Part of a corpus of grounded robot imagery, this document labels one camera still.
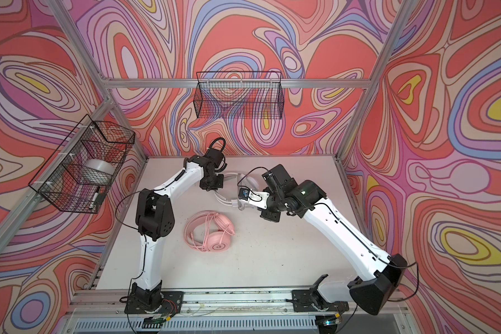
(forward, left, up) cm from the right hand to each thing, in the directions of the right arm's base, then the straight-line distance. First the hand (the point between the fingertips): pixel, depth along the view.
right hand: (265, 209), depth 72 cm
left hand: (+22, +19, -14) cm, 33 cm away
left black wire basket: (+13, +67, +8) cm, 69 cm away
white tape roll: (+11, +58, +11) cm, 59 cm away
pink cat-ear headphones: (+3, +24, -22) cm, 33 cm away
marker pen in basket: (+9, +61, +3) cm, 62 cm away
